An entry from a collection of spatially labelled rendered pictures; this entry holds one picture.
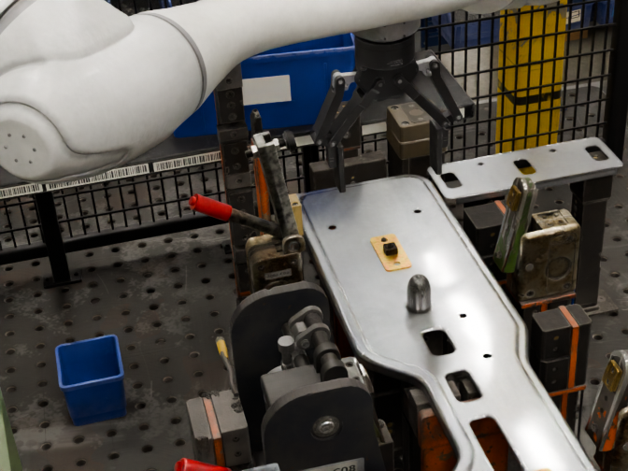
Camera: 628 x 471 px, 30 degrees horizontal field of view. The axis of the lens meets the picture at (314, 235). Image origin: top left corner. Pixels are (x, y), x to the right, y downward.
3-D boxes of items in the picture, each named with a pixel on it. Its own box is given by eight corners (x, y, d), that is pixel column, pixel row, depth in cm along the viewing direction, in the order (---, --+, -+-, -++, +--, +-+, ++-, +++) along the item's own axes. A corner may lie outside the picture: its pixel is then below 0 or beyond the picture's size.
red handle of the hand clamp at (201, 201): (302, 238, 156) (196, 202, 149) (294, 251, 157) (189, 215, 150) (294, 221, 159) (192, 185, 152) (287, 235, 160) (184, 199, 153)
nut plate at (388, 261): (412, 267, 160) (412, 260, 160) (386, 272, 160) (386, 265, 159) (394, 235, 167) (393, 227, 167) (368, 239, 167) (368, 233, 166)
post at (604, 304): (618, 310, 198) (635, 164, 182) (557, 323, 196) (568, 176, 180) (601, 289, 203) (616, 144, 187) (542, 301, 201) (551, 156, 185)
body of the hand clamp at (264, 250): (317, 443, 176) (302, 252, 156) (272, 453, 175) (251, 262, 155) (306, 417, 181) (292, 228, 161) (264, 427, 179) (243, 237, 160)
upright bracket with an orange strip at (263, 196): (287, 396, 185) (262, 117, 157) (279, 398, 185) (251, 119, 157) (283, 384, 187) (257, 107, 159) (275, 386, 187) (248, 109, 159)
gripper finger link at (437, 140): (429, 119, 155) (435, 118, 155) (429, 164, 159) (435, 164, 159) (436, 130, 153) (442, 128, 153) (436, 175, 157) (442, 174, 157)
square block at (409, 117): (447, 303, 202) (449, 119, 182) (403, 311, 201) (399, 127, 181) (432, 277, 209) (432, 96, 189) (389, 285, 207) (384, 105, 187)
